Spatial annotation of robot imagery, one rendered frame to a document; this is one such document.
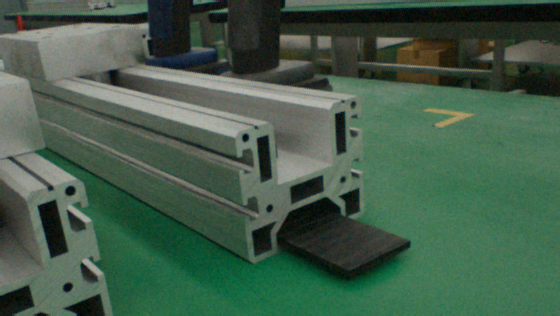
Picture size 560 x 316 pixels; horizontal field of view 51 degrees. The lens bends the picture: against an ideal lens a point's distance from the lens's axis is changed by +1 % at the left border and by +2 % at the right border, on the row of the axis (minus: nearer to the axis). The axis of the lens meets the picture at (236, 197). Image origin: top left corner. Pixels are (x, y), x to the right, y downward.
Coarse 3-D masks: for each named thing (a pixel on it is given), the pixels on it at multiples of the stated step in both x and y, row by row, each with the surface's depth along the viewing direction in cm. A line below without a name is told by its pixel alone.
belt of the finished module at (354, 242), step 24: (288, 216) 39; (312, 216) 39; (336, 216) 38; (288, 240) 36; (312, 240) 35; (336, 240) 35; (360, 240) 35; (384, 240) 34; (408, 240) 34; (336, 264) 32; (360, 264) 32
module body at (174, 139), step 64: (0, 64) 76; (64, 128) 62; (128, 128) 47; (192, 128) 36; (256, 128) 33; (320, 128) 37; (128, 192) 49; (192, 192) 39; (256, 192) 34; (320, 192) 37; (256, 256) 36
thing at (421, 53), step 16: (416, 48) 423; (432, 48) 417; (448, 48) 412; (480, 48) 430; (416, 64) 425; (432, 64) 414; (448, 64) 415; (480, 64) 435; (400, 80) 442; (416, 80) 429; (432, 80) 418; (448, 80) 420
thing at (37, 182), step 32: (0, 160) 32; (32, 160) 31; (0, 192) 31; (32, 192) 27; (64, 192) 28; (0, 224) 34; (32, 224) 27; (64, 224) 28; (0, 256) 30; (32, 256) 29; (64, 256) 28; (96, 256) 29; (0, 288) 27; (32, 288) 28; (64, 288) 29; (96, 288) 30
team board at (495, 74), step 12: (312, 36) 411; (312, 48) 415; (504, 48) 303; (312, 60) 418; (324, 60) 409; (420, 72) 347; (432, 72) 340; (444, 72) 334; (456, 72) 328; (468, 72) 322; (480, 72) 316; (492, 72) 310; (492, 84) 312
